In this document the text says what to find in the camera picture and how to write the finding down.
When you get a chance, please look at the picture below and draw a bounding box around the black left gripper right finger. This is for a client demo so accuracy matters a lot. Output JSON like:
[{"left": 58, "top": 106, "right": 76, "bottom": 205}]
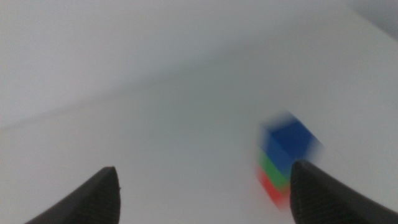
[{"left": 289, "top": 159, "right": 398, "bottom": 224}]

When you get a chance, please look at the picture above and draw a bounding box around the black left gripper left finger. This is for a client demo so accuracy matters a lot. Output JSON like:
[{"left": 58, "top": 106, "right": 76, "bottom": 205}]
[{"left": 24, "top": 166, "right": 121, "bottom": 224}]

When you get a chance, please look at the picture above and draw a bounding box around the red cube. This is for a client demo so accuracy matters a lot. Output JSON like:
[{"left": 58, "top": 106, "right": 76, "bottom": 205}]
[{"left": 256, "top": 166, "right": 292, "bottom": 212}]

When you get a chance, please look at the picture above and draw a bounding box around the green cube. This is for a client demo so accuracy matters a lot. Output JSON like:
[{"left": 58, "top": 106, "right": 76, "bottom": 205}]
[{"left": 256, "top": 147, "right": 292, "bottom": 191}]

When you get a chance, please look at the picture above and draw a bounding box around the blue cube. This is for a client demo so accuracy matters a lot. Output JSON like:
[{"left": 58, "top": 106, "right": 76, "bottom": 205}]
[{"left": 259, "top": 111, "right": 323, "bottom": 180}]

